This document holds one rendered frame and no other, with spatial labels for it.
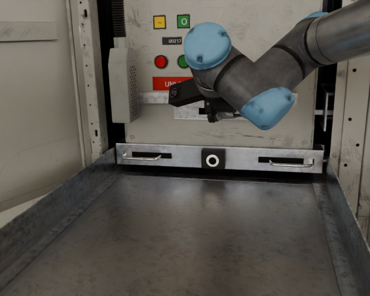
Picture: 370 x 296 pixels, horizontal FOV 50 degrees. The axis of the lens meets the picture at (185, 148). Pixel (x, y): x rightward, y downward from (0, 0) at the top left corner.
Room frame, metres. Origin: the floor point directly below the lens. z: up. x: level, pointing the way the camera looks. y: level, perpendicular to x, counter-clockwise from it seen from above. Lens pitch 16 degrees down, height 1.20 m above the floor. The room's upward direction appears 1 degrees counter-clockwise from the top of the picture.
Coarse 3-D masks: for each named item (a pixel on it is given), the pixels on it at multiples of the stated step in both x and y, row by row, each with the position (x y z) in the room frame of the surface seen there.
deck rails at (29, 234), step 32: (96, 160) 0.92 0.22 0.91; (64, 192) 0.76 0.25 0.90; (96, 192) 0.87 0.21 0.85; (320, 192) 0.83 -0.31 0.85; (32, 224) 0.65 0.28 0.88; (64, 224) 0.71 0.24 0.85; (352, 224) 0.58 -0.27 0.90; (0, 256) 0.56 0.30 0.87; (32, 256) 0.59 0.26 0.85; (352, 256) 0.56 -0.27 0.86; (0, 288) 0.50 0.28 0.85; (352, 288) 0.48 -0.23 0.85
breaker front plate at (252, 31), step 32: (128, 0) 1.03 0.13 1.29; (160, 0) 1.02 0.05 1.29; (192, 0) 1.00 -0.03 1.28; (224, 0) 0.98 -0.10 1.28; (256, 0) 0.97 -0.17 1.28; (288, 0) 0.95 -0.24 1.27; (320, 0) 0.94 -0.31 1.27; (128, 32) 1.03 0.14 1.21; (160, 32) 1.02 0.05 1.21; (256, 32) 0.97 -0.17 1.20; (128, 128) 1.04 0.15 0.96; (160, 128) 1.02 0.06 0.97; (192, 128) 1.00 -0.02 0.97; (224, 128) 0.98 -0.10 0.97; (256, 128) 0.96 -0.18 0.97; (288, 128) 0.95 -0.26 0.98
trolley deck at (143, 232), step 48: (144, 192) 0.87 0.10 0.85; (192, 192) 0.86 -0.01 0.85; (240, 192) 0.86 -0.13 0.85; (288, 192) 0.85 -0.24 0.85; (96, 240) 0.65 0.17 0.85; (144, 240) 0.64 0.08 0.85; (192, 240) 0.64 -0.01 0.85; (240, 240) 0.63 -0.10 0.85; (288, 240) 0.63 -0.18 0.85; (48, 288) 0.51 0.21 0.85; (96, 288) 0.50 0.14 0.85; (144, 288) 0.50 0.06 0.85; (192, 288) 0.50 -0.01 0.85; (240, 288) 0.49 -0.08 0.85; (288, 288) 0.49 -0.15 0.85; (336, 288) 0.49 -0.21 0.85
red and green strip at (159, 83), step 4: (156, 80) 1.02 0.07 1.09; (160, 80) 1.02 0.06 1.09; (164, 80) 1.01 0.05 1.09; (168, 80) 1.01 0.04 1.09; (172, 80) 1.01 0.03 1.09; (176, 80) 1.01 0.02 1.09; (180, 80) 1.01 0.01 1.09; (156, 84) 1.02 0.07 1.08; (160, 84) 1.02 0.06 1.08; (164, 84) 1.01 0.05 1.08; (168, 84) 1.01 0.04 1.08; (172, 84) 1.01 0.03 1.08; (156, 88) 1.02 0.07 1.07; (160, 88) 1.02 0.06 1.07; (164, 88) 1.01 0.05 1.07; (168, 88) 1.01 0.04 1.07
